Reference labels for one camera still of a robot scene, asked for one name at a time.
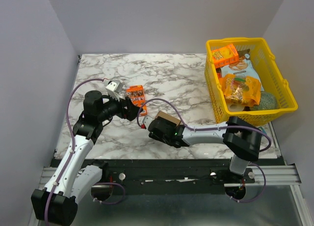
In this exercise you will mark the orange snack box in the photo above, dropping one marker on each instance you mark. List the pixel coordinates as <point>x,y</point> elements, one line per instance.
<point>224,56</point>

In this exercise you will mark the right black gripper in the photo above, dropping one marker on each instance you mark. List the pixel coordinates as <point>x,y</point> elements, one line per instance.
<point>154,127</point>

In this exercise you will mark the light blue snack bag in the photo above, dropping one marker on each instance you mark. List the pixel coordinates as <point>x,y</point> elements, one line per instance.
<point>241,68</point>

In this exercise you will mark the yellow plastic basket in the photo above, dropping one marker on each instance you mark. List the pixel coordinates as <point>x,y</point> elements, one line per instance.
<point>272,81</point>

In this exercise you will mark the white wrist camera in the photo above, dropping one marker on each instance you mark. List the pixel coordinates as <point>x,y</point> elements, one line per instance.
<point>114,88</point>
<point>147,120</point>

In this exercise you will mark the green mesh sponge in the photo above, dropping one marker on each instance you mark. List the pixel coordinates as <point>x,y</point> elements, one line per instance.
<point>267,102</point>

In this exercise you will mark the orange product box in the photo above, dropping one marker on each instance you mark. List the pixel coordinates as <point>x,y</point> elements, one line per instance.
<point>136,94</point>

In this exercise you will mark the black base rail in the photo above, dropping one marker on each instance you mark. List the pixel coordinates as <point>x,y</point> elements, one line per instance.
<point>170,176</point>

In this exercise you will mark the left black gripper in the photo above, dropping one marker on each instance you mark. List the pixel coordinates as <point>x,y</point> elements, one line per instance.
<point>128,113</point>

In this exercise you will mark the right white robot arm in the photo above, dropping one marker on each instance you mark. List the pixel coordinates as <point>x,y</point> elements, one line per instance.
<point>240,137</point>

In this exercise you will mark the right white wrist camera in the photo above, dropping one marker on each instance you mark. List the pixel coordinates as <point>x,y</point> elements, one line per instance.
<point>147,120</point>

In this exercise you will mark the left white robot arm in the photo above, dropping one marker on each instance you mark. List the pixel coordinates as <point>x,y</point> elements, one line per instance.
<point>57,202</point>

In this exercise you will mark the brown cardboard box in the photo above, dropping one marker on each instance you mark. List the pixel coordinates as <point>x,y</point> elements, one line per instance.
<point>168,117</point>

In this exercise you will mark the orange candy bag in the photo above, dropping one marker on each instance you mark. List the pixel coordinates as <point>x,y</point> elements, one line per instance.
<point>245,91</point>

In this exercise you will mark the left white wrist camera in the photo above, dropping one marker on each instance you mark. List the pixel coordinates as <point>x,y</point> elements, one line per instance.
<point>114,88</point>

